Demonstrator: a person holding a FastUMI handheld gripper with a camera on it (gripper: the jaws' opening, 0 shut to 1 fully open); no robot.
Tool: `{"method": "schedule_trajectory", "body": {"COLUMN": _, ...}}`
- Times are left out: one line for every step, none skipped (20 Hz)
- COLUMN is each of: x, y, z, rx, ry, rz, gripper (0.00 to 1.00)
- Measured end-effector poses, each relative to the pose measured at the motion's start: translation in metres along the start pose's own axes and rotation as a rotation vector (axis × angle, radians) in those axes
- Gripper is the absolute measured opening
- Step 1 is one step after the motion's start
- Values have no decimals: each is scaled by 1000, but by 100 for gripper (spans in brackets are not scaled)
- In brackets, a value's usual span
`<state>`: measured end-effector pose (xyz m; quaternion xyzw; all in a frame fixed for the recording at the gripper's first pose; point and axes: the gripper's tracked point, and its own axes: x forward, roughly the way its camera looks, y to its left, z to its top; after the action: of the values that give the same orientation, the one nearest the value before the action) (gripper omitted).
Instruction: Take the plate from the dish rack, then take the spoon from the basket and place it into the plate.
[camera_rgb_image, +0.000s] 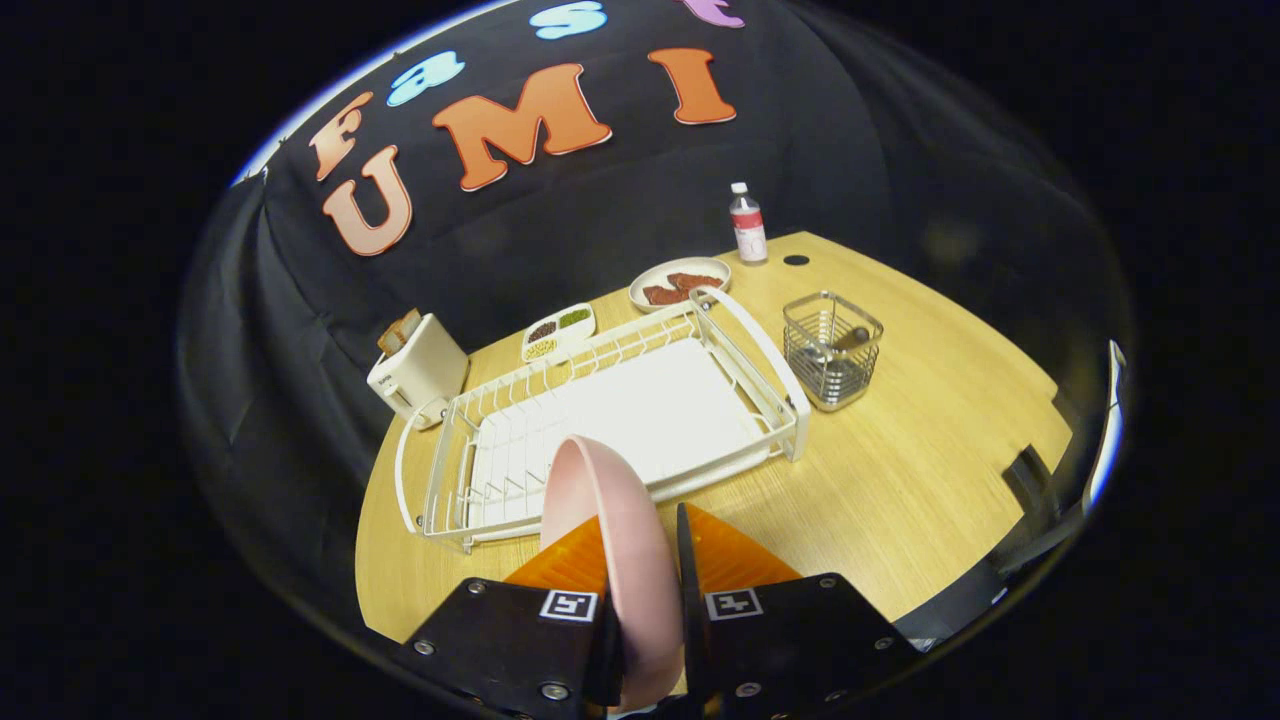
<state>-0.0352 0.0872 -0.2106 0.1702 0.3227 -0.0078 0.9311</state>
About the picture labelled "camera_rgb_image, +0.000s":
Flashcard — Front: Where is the metal wire basket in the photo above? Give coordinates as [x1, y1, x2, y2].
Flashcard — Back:
[782, 290, 885, 413]

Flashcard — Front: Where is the dark wooden spoon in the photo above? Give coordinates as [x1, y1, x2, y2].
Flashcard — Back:
[805, 325, 873, 367]

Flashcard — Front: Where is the white dish rack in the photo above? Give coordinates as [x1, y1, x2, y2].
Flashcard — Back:
[393, 285, 813, 553]

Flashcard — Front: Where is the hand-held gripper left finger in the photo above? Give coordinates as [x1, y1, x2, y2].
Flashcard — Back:
[400, 515, 624, 720]

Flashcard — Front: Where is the clear plastic water bottle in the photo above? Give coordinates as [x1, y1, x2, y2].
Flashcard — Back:
[728, 181, 769, 266]

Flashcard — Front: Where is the white divided bean dish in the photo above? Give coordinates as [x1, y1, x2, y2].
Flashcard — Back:
[521, 302, 598, 363]

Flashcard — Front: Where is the pink plate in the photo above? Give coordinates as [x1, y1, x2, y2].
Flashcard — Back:
[540, 435, 687, 713]

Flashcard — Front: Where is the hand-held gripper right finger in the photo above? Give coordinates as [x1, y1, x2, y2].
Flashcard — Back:
[677, 503, 923, 720]

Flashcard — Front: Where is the white toaster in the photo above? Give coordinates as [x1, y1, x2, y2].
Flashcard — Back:
[366, 312, 471, 431]

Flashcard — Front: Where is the black backdrop cloth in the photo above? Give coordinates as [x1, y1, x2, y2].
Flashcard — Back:
[180, 0, 1131, 601]

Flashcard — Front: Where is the beige round plate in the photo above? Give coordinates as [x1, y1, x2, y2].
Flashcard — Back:
[628, 257, 733, 313]

